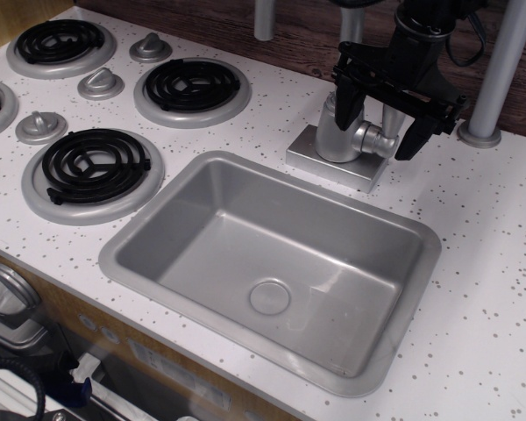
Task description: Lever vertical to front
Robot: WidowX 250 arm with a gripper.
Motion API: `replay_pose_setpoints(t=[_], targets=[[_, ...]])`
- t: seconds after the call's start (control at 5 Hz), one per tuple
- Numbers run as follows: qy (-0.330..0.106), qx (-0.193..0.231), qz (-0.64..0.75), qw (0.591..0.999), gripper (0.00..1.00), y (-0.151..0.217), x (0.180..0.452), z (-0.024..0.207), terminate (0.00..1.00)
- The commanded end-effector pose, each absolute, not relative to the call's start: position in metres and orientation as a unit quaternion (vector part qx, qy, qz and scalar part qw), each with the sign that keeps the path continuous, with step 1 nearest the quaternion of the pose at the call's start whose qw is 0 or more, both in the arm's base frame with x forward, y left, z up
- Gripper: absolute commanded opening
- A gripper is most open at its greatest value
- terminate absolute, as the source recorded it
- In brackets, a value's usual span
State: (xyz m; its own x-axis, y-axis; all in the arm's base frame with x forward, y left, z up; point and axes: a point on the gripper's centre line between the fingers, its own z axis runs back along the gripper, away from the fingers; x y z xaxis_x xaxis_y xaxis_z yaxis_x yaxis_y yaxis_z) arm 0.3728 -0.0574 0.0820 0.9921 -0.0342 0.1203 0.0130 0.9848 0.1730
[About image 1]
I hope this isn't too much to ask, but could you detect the grey support pole left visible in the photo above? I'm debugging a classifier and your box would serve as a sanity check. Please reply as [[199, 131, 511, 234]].
[[253, 0, 275, 41]]

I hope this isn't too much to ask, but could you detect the silver oven door handle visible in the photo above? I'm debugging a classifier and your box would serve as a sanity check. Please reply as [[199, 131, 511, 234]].
[[0, 319, 49, 355]]

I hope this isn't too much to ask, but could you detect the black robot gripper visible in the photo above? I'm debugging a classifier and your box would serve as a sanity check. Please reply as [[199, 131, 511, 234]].
[[334, 17, 468, 161]]

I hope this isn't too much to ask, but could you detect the grey support pole right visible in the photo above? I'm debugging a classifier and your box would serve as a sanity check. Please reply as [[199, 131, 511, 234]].
[[458, 0, 526, 149]]

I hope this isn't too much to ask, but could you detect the silver stove knob back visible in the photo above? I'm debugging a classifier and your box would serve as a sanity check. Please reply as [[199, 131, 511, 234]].
[[129, 32, 173, 63]]

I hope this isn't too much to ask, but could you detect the black cable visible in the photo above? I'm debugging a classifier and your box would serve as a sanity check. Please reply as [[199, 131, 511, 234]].
[[0, 357, 47, 421], [446, 8, 487, 68]]

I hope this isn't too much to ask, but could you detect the black coil burner middle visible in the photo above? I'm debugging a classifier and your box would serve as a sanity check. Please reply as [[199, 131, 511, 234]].
[[133, 58, 252, 129]]

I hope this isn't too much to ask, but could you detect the grey support pole middle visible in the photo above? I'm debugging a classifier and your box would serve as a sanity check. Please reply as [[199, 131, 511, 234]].
[[340, 1, 365, 43]]

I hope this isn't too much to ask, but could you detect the black cable lower left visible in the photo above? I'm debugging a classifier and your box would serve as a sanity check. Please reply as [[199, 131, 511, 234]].
[[0, 357, 47, 421]]

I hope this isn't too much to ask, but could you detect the silver oven dial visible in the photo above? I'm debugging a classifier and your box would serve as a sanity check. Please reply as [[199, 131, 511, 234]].
[[0, 263, 40, 329]]

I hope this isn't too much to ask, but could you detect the silver stove knob front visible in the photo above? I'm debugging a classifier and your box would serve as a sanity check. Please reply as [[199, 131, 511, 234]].
[[15, 111, 68, 145]]

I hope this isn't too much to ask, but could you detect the silver faucet lever handle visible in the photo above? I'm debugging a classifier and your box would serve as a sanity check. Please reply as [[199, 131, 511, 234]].
[[352, 104, 406, 159]]

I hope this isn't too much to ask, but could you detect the grey toy sink basin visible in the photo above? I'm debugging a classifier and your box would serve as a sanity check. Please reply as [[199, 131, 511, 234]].
[[99, 151, 441, 397]]

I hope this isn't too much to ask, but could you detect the black coil burner front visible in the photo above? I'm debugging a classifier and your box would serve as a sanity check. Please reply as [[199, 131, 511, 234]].
[[22, 128, 165, 226]]

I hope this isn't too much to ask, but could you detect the grey support pole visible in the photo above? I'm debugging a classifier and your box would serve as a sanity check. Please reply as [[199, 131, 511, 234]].
[[458, 0, 526, 149], [253, 0, 275, 41], [340, 1, 365, 43]]

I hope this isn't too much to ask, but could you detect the black coil burner back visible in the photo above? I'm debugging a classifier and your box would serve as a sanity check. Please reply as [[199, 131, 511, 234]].
[[6, 19, 117, 80]]

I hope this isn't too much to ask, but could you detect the black coil burner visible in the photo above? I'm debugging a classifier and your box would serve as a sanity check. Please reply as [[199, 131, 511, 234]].
[[133, 58, 252, 129], [22, 128, 165, 226], [6, 19, 117, 80]]

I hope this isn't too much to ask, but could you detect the silver stove knob middle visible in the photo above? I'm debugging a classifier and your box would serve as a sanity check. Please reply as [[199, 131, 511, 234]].
[[77, 68, 124, 101]]

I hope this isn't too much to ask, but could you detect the silver faucet base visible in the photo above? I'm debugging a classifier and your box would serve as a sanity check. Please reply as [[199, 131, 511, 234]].
[[286, 92, 390, 193]]

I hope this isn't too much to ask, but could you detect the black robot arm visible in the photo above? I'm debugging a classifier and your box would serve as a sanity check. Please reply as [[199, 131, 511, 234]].
[[333, 1, 469, 161]]

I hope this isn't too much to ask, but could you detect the silver stove knob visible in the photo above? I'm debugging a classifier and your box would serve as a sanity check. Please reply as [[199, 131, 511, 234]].
[[77, 68, 124, 101], [129, 32, 173, 63], [15, 111, 68, 145]]

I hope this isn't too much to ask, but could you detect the black cable upper right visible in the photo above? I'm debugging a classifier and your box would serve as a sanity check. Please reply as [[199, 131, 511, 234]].
[[446, 8, 487, 68]]

